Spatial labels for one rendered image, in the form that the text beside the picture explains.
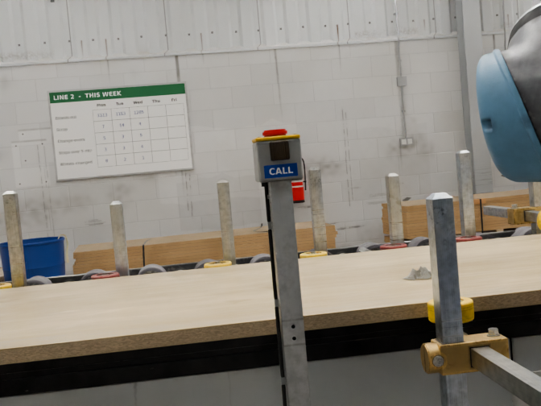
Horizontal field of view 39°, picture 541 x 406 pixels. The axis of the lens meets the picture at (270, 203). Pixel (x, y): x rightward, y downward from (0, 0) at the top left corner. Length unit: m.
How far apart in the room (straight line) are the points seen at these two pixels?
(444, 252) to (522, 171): 0.62
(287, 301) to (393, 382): 0.37
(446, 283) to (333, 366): 0.32
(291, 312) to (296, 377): 0.10
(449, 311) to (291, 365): 0.27
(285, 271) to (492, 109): 0.64
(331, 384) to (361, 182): 7.15
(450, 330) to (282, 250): 0.31
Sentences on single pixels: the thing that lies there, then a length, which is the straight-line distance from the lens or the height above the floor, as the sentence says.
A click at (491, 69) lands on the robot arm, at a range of 0.67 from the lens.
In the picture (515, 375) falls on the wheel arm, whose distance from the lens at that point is 1.16.
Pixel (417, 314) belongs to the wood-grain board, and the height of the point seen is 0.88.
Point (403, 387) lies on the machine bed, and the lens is 1.53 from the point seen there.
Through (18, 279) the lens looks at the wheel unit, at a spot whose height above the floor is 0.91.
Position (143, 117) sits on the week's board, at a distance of 8.26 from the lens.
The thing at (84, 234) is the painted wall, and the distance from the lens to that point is 8.32.
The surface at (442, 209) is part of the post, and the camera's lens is 1.27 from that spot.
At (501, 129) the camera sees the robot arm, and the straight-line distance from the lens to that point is 0.65.
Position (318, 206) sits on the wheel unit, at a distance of 2.33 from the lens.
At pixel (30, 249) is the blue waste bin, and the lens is 6.58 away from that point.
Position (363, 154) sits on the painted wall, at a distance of 8.60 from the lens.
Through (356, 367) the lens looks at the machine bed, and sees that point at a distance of 1.50.
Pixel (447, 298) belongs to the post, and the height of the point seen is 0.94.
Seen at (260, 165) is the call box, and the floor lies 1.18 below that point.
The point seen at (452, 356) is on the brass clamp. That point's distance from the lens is 1.30.
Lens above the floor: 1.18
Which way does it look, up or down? 3 degrees down
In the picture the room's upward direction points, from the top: 5 degrees counter-clockwise
